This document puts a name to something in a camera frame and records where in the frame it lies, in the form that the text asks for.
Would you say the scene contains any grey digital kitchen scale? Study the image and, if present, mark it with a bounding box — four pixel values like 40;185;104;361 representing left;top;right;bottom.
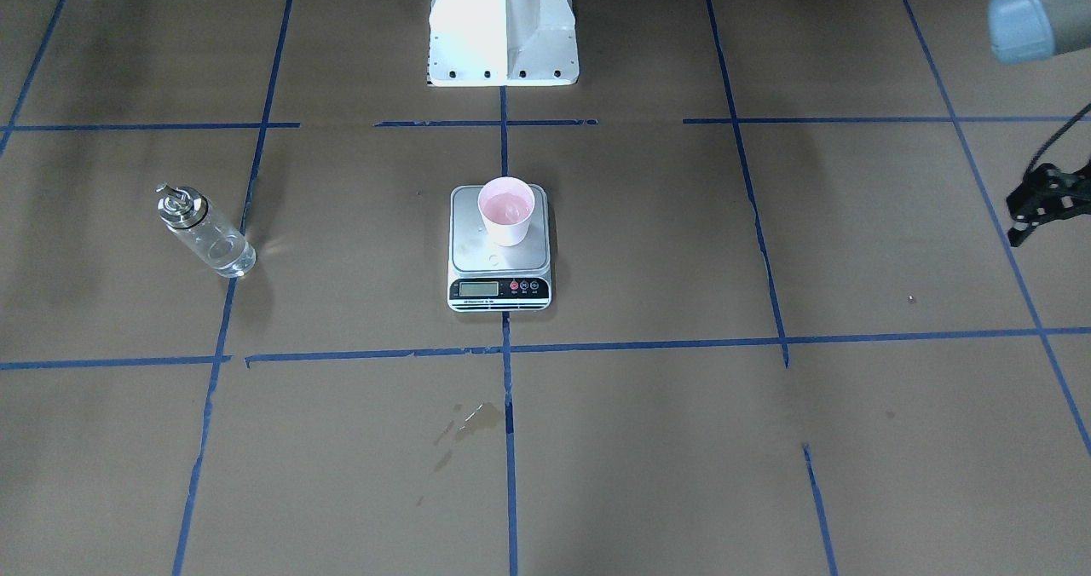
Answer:
447;184;554;313

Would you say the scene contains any white pedestal column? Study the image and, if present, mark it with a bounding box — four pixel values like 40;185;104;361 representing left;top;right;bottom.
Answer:
425;0;580;88

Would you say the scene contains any pink paper cup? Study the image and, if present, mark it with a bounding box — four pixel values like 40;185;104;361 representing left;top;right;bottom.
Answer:
476;176;537;247

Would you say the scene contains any glass sauce dispenser bottle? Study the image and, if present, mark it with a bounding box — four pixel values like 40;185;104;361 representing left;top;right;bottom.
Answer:
156;182;257;279

